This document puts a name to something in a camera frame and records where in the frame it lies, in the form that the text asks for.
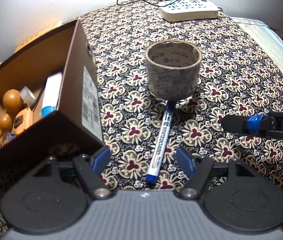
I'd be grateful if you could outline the blue whiteboard marker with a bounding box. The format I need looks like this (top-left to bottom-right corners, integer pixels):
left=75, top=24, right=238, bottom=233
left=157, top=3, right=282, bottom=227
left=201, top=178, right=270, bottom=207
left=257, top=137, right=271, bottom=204
left=146, top=101, right=176, bottom=184

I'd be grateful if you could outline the white tube blue cap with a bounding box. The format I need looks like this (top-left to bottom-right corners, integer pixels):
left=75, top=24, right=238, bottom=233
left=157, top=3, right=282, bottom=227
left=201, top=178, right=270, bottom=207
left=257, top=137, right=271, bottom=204
left=41, top=72, right=63, bottom=118

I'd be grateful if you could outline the large printed tape roll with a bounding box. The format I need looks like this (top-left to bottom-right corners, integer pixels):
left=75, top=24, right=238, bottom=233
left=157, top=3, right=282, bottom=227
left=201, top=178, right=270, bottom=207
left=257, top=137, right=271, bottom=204
left=145, top=39, right=202, bottom=101

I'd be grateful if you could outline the brown cardboard box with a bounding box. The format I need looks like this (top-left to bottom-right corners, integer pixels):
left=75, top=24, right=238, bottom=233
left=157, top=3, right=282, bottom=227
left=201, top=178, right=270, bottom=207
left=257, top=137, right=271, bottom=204
left=0, top=20, right=104, bottom=165

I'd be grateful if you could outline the floral patterned tablecloth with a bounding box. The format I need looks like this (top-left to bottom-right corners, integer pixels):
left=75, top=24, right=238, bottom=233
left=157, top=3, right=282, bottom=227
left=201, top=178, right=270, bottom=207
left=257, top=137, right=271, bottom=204
left=0, top=0, right=283, bottom=238

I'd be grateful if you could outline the orange tape measure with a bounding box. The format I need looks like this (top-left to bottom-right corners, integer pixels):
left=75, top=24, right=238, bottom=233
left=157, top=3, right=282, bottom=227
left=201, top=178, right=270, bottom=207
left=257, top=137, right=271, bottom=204
left=13, top=107, right=33, bottom=135

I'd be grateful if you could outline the light green folded cloth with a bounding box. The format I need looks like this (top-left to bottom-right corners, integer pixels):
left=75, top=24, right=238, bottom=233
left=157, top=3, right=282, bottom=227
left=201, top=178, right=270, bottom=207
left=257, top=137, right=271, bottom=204
left=231, top=17, right=283, bottom=74

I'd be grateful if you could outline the small clear tape roll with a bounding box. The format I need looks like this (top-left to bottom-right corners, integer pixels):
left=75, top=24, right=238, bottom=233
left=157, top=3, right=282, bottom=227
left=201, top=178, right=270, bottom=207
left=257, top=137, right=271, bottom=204
left=19, top=86, right=36, bottom=109

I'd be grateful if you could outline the brown gourd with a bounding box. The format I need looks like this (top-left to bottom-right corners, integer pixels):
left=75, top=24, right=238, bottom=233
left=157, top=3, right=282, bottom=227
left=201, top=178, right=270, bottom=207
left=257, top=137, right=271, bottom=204
left=0, top=89, right=24, bottom=139

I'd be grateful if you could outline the white power strip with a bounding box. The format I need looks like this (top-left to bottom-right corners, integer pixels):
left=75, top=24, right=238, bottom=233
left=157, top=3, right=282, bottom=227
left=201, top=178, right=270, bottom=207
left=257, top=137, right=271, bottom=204
left=158, top=0, right=219, bottom=22

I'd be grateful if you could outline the yellow book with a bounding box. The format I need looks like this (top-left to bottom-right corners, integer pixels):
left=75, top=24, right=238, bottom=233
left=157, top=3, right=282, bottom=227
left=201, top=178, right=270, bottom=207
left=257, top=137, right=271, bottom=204
left=14, top=20, right=62, bottom=53

